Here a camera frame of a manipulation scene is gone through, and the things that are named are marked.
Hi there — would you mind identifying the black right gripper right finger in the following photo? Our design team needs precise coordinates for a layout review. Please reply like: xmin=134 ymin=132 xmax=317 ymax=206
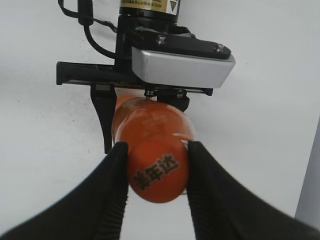
xmin=186 ymin=141 xmax=320 ymax=240

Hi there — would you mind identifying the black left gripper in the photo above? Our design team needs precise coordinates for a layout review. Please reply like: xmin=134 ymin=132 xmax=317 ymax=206
xmin=55 ymin=15 xmax=214 ymax=155

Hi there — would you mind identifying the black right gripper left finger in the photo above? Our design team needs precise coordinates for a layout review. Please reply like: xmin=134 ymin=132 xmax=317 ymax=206
xmin=0 ymin=142 xmax=129 ymax=240

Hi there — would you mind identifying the orange drink plastic bottle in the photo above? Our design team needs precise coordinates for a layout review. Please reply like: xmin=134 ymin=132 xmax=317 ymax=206
xmin=111 ymin=95 xmax=197 ymax=205

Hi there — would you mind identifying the orange bottle cap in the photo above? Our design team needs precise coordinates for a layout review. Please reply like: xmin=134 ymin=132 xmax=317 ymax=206
xmin=127 ymin=135 xmax=190 ymax=204

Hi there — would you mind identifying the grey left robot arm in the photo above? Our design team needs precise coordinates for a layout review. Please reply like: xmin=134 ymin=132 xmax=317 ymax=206
xmin=56 ymin=0 xmax=213 ymax=152

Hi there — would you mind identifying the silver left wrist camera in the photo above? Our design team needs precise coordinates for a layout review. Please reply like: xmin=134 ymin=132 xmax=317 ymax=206
xmin=131 ymin=47 xmax=236 ymax=89

